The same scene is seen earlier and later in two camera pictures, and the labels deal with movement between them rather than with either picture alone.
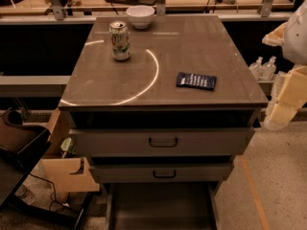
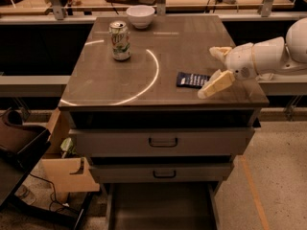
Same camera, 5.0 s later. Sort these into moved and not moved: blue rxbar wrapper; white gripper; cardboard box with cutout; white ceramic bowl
Moved: white gripper
Not moved: cardboard box with cutout; blue rxbar wrapper; white ceramic bowl
